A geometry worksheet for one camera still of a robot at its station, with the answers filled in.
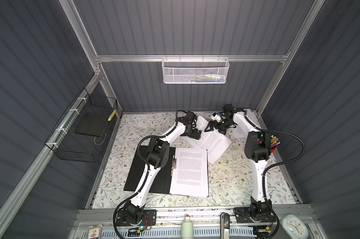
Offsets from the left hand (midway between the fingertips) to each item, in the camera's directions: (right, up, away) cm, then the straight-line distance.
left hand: (194, 135), depth 105 cm
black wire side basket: (-59, +2, -33) cm, 67 cm away
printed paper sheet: (-4, -22, -16) cm, 28 cm away
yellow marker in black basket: (-48, +13, -23) cm, 54 cm away
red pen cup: (+45, -3, -21) cm, 49 cm away
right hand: (+11, +2, -6) cm, 13 cm away
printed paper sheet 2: (+14, -4, -8) cm, 16 cm away
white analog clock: (+44, -40, -36) cm, 70 cm away
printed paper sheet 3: (+49, +14, +13) cm, 52 cm away
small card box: (-50, -43, -36) cm, 75 cm away
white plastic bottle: (-6, -38, -40) cm, 56 cm away
